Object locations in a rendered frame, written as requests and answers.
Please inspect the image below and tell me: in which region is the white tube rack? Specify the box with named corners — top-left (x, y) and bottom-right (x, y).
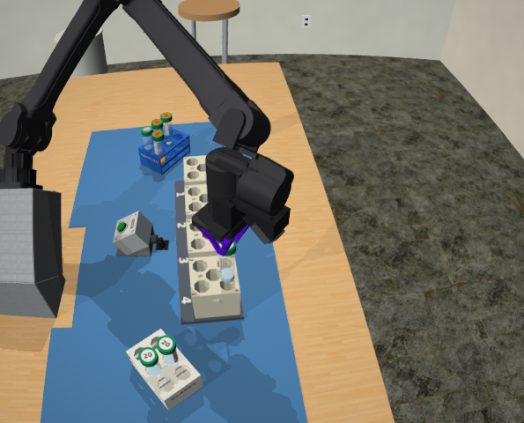
top-left (126, 329), bottom-right (203, 411)

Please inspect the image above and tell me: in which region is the beige bucket adapter with round holes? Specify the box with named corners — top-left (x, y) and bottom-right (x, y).
top-left (186, 219), bottom-right (218, 258)
top-left (183, 155), bottom-right (207, 185)
top-left (185, 184), bottom-right (207, 219)

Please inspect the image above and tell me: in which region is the beige block with round holes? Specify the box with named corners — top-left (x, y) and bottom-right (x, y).
top-left (188, 256), bottom-right (240, 319)

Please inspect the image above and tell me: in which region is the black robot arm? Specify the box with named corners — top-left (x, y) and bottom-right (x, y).
top-left (0, 0), bottom-right (294, 244)

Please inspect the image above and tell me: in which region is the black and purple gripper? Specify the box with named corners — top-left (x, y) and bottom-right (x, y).
top-left (191, 188), bottom-right (249, 256)

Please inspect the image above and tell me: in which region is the blue bench mat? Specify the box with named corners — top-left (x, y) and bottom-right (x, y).
top-left (41, 127), bottom-right (307, 423)

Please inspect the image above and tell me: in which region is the blue tube rack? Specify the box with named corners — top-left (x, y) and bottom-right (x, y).
top-left (138, 129), bottom-right (190, 174)

